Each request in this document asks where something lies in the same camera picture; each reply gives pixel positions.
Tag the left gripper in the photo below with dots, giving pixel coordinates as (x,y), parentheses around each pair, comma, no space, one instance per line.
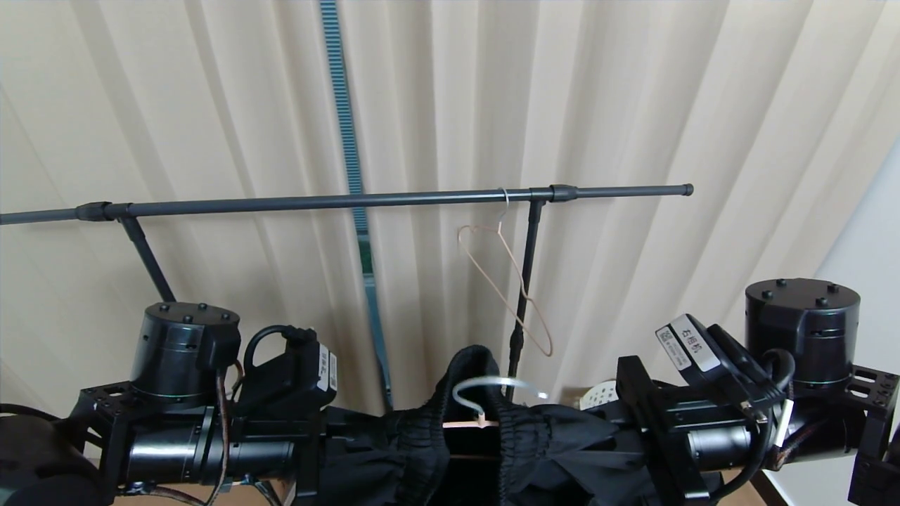
(211,446)

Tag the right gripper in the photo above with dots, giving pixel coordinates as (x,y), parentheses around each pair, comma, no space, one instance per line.
(696,429)

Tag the black shorts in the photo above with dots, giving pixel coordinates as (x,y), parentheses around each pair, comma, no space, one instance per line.
(394,457)

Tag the pink clothes hanger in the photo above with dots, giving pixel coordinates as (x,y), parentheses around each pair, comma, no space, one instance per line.
(503,211)
(467,424)

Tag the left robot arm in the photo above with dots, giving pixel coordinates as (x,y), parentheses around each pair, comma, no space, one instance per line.
(183,351)

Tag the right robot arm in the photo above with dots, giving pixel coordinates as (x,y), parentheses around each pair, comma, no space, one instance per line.
(801,330)

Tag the white laundry basket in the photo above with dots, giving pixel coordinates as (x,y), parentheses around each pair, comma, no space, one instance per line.
(598,397)

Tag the black clothes rack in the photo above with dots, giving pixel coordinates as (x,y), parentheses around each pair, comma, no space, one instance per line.
(281,204)

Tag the beige curtain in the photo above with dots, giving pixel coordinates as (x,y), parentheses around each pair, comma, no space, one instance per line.
(211,105)

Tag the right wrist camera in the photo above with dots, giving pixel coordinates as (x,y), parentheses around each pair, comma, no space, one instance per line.
(710,358)

